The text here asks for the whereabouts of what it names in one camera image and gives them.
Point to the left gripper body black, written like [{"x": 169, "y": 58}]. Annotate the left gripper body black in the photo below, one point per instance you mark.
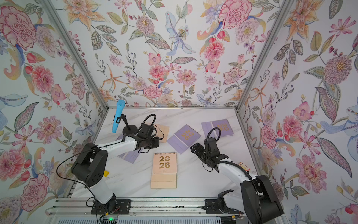
[{"x": 151, "y": 143}]

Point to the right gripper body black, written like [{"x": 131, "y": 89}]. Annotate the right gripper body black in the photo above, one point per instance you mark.
[{"x": 208, "y": 156}]

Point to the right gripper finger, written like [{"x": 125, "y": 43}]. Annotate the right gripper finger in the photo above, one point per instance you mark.
[
  {"x": 199, "y": 152},
  {"x": 197, "y": 147}
]

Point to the peach calendar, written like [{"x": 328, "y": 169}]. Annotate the peach calendar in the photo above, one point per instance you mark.
[
  {"x": 164, "y": 171},
  {"x": 162, "y": 132}
]

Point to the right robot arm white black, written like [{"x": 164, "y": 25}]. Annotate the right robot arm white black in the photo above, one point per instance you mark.
[{"x": 256, "y": 198}]

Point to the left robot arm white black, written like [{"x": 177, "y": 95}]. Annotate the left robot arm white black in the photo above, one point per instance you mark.
[{"x": 90, "y": 165}]

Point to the black microphone stand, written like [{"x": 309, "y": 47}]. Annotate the black microphone stand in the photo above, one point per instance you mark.
[{"x": 128, "y": 129}]

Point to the orange diamond card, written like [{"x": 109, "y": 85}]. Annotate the orange diamond card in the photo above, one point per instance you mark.
[{"x": 246, "y": 168}]

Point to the blue microphone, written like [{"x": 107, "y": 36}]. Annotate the blue microphone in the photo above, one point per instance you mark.
[{"x": 118, "y": 115}]

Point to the yellow block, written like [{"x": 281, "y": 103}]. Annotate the yellow block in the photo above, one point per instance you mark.
[{"x": 106, "y": 173}]

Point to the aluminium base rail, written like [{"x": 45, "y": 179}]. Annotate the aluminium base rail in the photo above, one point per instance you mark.
[{"x": 142, "y": 207}]

